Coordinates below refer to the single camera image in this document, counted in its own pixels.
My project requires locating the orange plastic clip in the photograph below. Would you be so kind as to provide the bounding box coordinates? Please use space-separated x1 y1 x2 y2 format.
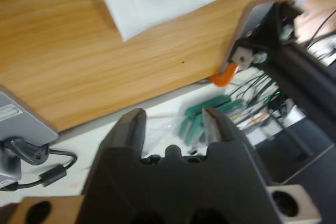
208 62 240 88

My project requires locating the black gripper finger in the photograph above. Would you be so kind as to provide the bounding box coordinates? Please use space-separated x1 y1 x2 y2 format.
98 108 147 159
201 106 246 147

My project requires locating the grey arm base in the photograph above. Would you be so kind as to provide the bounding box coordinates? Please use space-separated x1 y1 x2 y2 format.
0 84 60 190

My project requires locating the short black plug cable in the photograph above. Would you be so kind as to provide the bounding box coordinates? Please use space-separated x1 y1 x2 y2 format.
2 136 78 190

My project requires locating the black post with brackets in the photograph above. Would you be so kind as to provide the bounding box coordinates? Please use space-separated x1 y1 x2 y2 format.
230 1 336 162

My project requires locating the long black cable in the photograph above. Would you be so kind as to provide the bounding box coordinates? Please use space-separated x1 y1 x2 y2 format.
306 8 336 51

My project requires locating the thin black cable bundle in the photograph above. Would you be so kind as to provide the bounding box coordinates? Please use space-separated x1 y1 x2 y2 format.
228 71 292 141

